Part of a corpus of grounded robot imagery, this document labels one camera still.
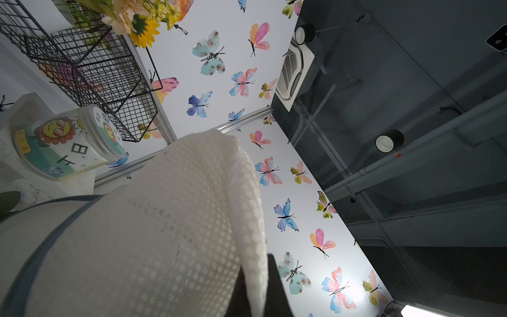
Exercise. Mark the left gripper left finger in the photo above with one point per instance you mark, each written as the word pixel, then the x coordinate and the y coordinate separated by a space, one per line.
pixel 239 305

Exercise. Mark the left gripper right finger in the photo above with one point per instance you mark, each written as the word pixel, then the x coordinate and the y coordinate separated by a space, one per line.
pixel 276 304

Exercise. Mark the ceiling spotlight on pipe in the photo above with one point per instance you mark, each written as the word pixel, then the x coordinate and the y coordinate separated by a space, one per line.
pixel 390 141

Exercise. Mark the green label jar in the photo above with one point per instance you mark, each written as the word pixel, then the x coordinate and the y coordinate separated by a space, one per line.
pixel 70 143

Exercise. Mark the ceiling air vent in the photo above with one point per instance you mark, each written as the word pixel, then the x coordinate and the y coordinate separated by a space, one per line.
pixel 301 65

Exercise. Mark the small green potted plant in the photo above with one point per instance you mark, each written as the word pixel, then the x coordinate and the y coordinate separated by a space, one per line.
pixel 8 201

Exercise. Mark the ceiling spotlight near vent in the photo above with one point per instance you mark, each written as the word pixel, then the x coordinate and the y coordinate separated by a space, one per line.
pixel 304 34

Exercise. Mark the artificial flower bouquet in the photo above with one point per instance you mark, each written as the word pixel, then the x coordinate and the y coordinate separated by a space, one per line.
pixel 140 19

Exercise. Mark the white flower pot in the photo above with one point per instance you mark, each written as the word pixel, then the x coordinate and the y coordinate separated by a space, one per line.
pixel 49 16

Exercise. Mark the black wire wall basket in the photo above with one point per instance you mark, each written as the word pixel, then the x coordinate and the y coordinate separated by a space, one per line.
pixel 87 61

